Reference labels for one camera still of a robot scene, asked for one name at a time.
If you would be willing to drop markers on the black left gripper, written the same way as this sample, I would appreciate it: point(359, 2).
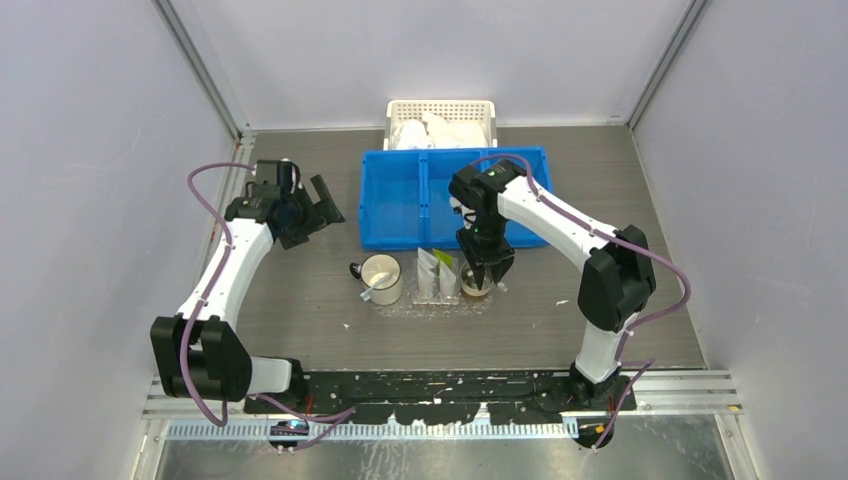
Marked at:
point(324, 207)

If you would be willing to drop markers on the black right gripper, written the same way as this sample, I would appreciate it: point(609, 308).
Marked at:
point(500, 258)

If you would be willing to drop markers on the small metal cup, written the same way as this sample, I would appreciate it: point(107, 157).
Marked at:
point(469, 286)

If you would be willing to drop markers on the red cap toothpaste tube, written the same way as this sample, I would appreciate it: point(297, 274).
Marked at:
point(447, 281)

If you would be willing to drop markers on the orange cap toothpaste tube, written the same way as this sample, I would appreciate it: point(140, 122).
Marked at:
point(427, 266)

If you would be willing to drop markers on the white enamel mug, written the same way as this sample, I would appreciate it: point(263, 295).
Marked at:
point(373, 264)

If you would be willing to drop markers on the white toothbrush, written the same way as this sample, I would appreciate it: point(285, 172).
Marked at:
point(383, 289)

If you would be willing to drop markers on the clear oval textured tray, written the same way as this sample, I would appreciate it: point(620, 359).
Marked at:
point(407, 306)

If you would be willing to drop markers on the yellow green toothpaste tube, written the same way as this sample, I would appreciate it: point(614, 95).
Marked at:
point(444, 258)

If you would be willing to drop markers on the clear square textured holder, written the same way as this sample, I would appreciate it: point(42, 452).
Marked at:
point(437, 299)

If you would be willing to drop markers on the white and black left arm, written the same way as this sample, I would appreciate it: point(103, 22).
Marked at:
point(197, 351)

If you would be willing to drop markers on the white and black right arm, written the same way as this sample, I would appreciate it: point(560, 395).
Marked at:
point(617, 276)

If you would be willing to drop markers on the blue three-compartment plastic bin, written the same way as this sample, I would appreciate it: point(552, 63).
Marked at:
point(404, 199)

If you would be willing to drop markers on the white cloths in basket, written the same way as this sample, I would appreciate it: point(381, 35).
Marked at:
point(435, 132)

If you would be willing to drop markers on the white perforated basket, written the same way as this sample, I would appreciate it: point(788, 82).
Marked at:
point(454, 110)

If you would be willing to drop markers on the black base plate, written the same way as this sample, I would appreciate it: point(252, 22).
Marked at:
point(442, 397)

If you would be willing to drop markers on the perforated metal rail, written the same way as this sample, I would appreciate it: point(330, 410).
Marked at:
point(296, 430)

